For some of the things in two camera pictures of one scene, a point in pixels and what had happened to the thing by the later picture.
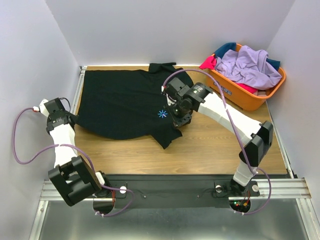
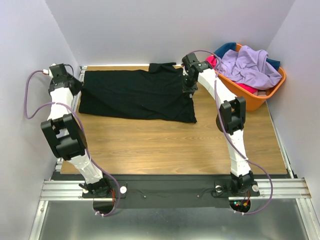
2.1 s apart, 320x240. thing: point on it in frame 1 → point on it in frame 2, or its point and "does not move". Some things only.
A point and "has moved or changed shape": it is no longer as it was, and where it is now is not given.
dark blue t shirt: (223, 48) does not move
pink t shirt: (210, 62) does not move
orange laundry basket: (243, 97) does not move
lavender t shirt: (248, 66) does not move
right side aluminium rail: (289, 167) does not move
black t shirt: (128, 104) has moved or changed shape
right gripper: (182, 119) → (189, 89)
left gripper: (74, 117) → (79, 84)
